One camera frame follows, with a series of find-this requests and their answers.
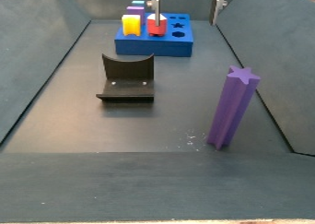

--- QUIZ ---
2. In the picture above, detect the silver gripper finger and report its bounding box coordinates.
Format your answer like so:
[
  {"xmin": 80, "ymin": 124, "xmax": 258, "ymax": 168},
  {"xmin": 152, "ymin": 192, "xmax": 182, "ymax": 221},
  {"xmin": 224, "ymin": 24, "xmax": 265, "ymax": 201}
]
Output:
[
  {"xmin": 209, "ymin": 0, "xmax": 228, "ymax": 26},
  {"xmin": 146, "ymin": 0, "xmax": 160, "ymax": 27}
]

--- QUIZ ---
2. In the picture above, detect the purple star-shaped prism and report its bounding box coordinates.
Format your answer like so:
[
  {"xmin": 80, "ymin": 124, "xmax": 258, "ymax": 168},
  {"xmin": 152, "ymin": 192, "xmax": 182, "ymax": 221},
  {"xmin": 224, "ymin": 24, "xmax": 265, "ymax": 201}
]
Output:
[{"xmin": 206, "ymin": 65, "xmax": 260, "ymax": 149}]

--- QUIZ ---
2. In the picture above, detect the blue shape sorter board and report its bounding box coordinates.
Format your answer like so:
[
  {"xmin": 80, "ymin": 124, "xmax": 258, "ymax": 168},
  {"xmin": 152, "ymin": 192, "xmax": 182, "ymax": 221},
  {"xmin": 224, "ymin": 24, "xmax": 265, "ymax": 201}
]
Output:
[{"xmin": 114, "ymin": 13, "xmax": 193, "ymax": 57}]

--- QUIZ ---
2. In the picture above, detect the light blue rectangular block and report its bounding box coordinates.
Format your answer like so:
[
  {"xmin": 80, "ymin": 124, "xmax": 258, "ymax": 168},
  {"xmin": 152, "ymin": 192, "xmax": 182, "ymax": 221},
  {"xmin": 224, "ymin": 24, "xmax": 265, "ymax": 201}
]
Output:
[{"xmin": 132, "ymin": 0, "xmax": 145, "ymax": 7}]

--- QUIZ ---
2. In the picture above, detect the purple rectangular block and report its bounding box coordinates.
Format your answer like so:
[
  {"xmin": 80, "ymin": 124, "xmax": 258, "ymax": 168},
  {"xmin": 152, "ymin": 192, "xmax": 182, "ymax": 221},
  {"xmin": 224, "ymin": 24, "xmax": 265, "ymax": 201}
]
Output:
[{"xmin": 126, "ymin": 6, "xmax": 145, "ymax": 25}]

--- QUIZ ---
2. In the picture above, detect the yellow arch block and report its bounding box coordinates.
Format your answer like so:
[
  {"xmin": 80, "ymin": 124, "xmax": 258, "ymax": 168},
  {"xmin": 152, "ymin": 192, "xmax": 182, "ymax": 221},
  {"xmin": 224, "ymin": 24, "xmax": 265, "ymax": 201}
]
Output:
[{"xmin": 121, "ymin": 15, "xmax": 141, "ymax": 36}]

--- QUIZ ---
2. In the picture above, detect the red pentagon block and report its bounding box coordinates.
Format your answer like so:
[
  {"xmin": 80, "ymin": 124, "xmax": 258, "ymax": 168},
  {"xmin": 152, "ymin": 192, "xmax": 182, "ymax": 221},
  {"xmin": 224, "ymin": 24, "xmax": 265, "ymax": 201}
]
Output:
[{"xmin": 146, "ymin": 14, "xmax": 166, "ymax": 36}]

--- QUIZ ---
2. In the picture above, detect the black curved plastic stand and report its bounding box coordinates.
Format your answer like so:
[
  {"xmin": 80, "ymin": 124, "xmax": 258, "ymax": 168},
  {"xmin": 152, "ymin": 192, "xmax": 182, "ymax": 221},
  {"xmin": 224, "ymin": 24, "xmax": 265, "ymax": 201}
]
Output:
[{"xmin": 96, "ymin": 55, "xmax": 154, "ymax": 101}]

